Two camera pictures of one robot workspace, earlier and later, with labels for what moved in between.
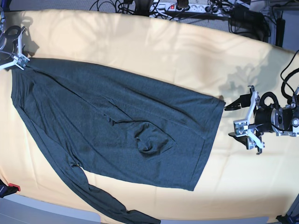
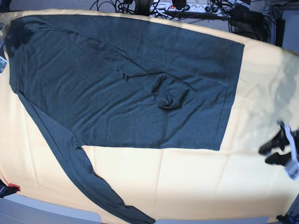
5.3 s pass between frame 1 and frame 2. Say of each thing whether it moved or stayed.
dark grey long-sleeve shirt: moved
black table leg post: stayed
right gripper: moved
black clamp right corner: stayed
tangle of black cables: stayed
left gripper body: moved
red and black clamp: stayed
